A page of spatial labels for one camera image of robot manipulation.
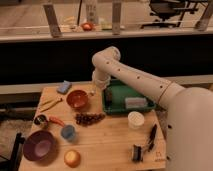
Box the black office chair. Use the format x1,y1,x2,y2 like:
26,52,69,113
141,0,209,28

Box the red object on shelf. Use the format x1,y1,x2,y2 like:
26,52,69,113
81,22,94,31

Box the orange carrot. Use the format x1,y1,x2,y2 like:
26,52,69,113
49,116,65,127

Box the bunch of dark grapes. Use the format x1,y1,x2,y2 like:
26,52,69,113
75,113,105,126

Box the purple bowl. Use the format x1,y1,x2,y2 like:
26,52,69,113
23,130,55,161

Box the grey sponge in tray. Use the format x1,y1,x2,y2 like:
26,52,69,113
125,97,148,109

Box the green plastic tray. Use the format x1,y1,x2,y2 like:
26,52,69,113
102,79,156,115

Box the blue sponge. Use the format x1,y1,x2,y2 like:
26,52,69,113
57,81,72,94

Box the blue cup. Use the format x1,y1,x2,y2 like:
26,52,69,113
61,125,76,141

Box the orange round fruit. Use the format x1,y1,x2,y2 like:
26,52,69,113
64,150,81,168

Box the dark brown block in tray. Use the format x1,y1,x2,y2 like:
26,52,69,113
105,89,112,103

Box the white cup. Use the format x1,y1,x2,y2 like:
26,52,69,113
128,111,145,129

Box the black handled utensil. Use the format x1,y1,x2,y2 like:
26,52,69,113
144,125,157,152

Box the red bowl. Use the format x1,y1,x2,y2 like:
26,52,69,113
66,90,88,109

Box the black chair at left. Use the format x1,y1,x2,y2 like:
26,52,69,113
0,133,25,171

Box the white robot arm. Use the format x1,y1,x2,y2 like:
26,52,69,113
92,46,213,171

